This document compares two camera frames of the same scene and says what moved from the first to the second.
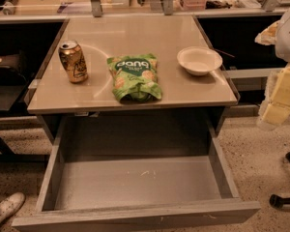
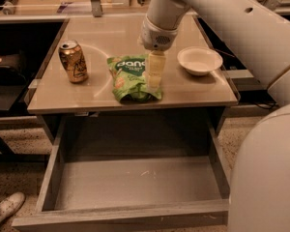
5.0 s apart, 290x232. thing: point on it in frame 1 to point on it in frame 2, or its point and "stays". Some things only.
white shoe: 7,208 stays
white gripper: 288,38 to 157,36
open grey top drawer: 127,171 stays
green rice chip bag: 134,77 stays
